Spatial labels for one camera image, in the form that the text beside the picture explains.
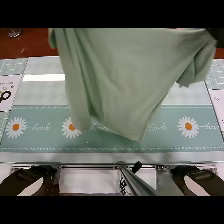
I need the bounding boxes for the pale green T-shirt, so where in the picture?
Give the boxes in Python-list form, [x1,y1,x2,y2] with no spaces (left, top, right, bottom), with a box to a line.
[47,27,218,143]

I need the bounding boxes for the silver frame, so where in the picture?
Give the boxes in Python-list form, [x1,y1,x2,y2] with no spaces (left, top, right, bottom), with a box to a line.
[9,161,218,197]

